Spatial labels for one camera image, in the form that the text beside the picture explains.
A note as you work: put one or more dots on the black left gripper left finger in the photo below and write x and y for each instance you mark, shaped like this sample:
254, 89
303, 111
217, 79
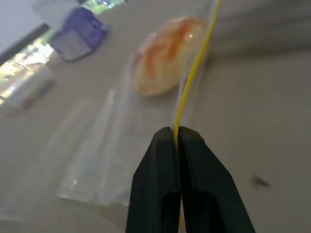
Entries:
155, 184

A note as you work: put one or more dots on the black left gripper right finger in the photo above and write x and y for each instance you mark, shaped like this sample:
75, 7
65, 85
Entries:
206, 189

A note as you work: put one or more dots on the clear bag with yellow zip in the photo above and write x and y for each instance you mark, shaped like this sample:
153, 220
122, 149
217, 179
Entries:
97, 157

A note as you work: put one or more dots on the orange snack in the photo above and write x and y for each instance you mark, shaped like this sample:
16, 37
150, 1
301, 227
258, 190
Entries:
167, 58

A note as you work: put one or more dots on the clear box with coloured bits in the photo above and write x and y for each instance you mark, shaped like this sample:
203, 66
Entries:
29, 89

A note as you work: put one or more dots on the purple tissue box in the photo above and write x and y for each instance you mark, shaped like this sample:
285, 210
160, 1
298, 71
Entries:
80, 34

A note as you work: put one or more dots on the black window frame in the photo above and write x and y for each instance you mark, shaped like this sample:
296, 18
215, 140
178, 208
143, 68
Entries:
22, 46

